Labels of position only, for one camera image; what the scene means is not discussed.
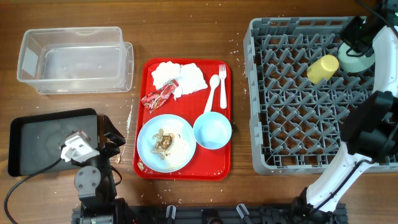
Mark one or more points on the white plastic spoon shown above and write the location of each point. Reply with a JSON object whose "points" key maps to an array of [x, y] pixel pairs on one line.
{"points": [[214, 82]]}

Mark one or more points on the light blue bowl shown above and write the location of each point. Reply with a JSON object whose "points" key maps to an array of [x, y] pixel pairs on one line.
{"points": [[212, 130]]}

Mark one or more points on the black mounting rail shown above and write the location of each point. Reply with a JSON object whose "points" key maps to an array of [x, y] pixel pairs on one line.
{"points": [[185, 215]]}

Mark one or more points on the grey dishwasher rack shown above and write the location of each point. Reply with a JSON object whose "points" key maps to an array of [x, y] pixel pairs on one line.
{"points": [[295, 124]]}

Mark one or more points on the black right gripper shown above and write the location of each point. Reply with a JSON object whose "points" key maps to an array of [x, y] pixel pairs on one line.
{"points": [[348, 30]]}

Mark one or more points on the pale green bowl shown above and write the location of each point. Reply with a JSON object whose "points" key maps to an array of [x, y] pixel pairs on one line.
{"points": [[352, 62]]}

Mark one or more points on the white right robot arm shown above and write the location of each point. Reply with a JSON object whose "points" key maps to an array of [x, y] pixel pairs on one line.
{"points": [[366, 138]]}

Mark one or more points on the red plastic tray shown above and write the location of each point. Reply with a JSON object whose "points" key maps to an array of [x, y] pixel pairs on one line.
{"points": [[206, 164]]}

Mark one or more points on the red strawberry snack wrapper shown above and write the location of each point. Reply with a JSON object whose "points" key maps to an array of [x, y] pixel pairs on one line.
{"points": [[156, 99]]}

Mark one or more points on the white plastic fork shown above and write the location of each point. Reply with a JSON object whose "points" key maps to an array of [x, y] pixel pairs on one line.
{"points": [[222, 76]]}

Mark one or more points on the black tray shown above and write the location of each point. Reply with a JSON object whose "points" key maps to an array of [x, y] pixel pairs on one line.
{"points": [[35, 140]]}

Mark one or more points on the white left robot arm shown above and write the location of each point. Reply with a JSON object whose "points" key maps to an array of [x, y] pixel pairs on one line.
{"points": [[95, 182]]}

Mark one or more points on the clear plastic bin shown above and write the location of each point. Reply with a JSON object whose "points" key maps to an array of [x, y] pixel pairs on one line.
{"points": [[36, 41]]}

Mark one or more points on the white napkin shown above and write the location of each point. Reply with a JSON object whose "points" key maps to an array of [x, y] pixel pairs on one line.
{"points": [[189, 78]]}

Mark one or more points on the light blue plate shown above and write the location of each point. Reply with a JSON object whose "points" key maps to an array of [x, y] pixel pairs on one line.
{"points": [[145, 142]]}

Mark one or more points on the food scraps and rice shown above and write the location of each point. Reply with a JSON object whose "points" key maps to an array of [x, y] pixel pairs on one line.
{"points": [[172, 147]]}

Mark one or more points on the yellow plastic cup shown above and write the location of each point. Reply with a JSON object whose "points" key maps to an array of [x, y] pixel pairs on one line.
{"points": [[324, 68]]}

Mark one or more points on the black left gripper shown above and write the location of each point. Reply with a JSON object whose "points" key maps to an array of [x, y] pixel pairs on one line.
{"points": [[113, 137]]}

